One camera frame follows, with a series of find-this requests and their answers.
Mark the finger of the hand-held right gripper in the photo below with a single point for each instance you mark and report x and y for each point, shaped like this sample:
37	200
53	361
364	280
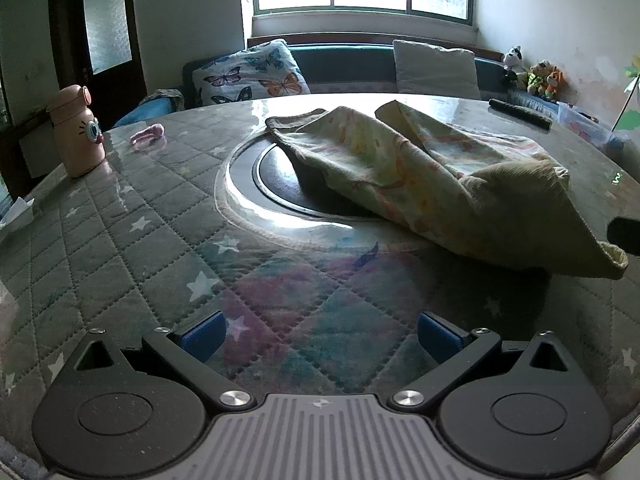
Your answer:
625	235

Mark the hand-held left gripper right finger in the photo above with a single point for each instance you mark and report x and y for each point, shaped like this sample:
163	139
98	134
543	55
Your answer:
440	336

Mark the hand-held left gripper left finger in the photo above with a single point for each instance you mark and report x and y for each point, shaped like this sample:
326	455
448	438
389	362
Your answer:
202	335

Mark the pale printed children's garment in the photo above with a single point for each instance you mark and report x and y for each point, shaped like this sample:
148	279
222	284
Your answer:
450	195

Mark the clear plastic storage box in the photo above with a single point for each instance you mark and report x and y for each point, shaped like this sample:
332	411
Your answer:
585	127

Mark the colourful pinwheel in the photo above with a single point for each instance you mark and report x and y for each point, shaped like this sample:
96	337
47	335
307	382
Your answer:
629	119

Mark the quilted star table cover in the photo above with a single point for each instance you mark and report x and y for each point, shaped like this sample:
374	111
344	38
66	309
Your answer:
125	240

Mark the black remote control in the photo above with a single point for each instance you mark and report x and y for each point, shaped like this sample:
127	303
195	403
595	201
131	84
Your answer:
520	114

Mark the orange fox plush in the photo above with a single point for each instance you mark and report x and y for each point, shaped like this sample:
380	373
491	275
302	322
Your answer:
554	80

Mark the black round induction cooker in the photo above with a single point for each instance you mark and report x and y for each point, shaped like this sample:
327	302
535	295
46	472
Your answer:
285	180

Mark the bear plush with green vest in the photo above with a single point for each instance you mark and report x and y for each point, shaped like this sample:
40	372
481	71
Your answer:
536	80

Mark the small pink toy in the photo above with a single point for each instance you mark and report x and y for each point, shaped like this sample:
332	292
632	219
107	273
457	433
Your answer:
150	134

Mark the black and white cow plush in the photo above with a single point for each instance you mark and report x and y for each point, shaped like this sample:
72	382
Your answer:
511	60

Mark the white paper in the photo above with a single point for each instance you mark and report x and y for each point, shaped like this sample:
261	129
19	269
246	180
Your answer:
17	212

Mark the pink cartoon face bottle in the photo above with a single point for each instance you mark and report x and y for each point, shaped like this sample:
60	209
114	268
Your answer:
75	140

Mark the blue folded cloth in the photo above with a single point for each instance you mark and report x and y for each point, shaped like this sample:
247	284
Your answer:
150	107

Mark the dark wooden low cabinet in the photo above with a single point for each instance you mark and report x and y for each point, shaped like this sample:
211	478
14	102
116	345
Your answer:
35	152

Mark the plain grey pillow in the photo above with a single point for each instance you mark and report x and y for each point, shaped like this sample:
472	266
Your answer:
435	70

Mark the butterfly print pillow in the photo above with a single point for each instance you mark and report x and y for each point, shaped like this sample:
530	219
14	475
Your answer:
250	75

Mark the teal sofa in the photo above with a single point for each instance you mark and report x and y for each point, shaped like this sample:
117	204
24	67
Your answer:
345	67

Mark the dark wooden door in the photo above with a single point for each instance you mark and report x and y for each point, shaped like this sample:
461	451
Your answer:
107	20

